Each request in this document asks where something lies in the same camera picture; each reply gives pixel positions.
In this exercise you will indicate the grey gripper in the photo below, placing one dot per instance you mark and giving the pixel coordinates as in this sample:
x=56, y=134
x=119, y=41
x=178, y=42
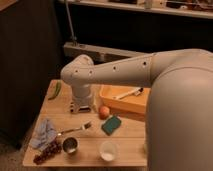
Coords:
x=82, y=98

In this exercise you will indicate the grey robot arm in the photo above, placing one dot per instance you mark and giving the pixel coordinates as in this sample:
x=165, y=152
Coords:
x=179, y=113

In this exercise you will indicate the light blue towel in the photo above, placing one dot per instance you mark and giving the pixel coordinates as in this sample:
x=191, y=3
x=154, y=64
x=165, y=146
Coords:
x=45, y=133

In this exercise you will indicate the silver fork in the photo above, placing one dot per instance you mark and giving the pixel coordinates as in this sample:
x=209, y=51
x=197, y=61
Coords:
x=83, y=127

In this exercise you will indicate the orange peach fruit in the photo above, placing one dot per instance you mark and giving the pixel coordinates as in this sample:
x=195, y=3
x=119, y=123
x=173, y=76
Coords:
x=104, y=112

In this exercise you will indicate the green pea pod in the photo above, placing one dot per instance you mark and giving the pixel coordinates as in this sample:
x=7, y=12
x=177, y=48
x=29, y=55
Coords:
x=56, y=91

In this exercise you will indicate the green sponge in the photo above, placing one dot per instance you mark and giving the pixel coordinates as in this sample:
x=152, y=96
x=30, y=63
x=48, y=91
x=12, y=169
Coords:
x=111, y=125

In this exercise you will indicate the small metal cup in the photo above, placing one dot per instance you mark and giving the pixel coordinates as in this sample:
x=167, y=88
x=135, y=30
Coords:
x=70, y=145

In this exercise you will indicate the bunch of red grapes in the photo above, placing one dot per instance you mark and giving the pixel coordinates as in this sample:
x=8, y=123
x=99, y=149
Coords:
x=52, y=149

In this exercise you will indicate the yellow plastic tray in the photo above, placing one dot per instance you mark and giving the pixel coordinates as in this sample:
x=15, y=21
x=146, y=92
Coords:
x=131, y=103

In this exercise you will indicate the clear plastic cup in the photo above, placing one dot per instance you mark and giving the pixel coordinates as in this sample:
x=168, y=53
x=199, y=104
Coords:
x=108, y=151

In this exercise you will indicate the white dish brush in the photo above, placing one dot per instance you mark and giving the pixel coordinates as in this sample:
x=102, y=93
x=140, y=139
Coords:
x=135, y=91

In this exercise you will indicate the grey vertical pole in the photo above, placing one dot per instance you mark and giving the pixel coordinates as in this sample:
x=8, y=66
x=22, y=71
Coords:
x=73, y=37

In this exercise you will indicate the wooden shelf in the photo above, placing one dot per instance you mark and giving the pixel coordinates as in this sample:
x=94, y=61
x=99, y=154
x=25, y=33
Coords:
x=187, y=8

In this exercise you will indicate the grey metal rail base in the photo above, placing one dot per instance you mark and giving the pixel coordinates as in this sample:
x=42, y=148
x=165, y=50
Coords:
x=98, y=53

